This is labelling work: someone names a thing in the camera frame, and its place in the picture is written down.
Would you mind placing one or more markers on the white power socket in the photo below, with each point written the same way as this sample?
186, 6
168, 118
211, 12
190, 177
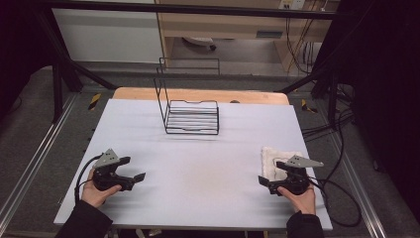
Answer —
292, 4

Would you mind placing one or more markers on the white fluffy towel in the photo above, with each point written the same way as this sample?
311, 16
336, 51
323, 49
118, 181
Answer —
270, 162

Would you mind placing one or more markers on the white panel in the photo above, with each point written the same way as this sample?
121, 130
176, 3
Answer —
105, 36

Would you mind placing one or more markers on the person's right hand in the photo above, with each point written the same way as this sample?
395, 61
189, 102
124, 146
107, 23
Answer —
305, 202

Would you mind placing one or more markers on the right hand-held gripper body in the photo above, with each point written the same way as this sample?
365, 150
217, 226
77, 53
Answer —
297, 180

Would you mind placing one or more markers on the yellow black floor tape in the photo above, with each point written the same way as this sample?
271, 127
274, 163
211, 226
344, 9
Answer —
94, 101
307, 106

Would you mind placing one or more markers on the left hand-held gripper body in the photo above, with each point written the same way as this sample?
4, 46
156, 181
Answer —
107, 158

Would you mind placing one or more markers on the white chair base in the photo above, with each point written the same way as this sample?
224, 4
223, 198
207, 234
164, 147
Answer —
199, 41

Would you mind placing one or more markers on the aluminium floor rail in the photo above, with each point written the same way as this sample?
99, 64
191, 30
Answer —
36, 158
360, 185

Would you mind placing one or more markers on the black metal frame stand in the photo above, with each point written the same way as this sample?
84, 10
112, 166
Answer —
332, 95
57, 89

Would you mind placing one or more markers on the white table board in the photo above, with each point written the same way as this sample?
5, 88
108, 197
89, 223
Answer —
198, 172

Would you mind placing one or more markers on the black curtain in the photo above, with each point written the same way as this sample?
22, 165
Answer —
20, 49
386, 82

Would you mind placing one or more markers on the person's left hand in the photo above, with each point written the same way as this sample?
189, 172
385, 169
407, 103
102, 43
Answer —
92, 196

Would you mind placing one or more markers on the black metal frame bar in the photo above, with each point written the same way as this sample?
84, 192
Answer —
198, 9

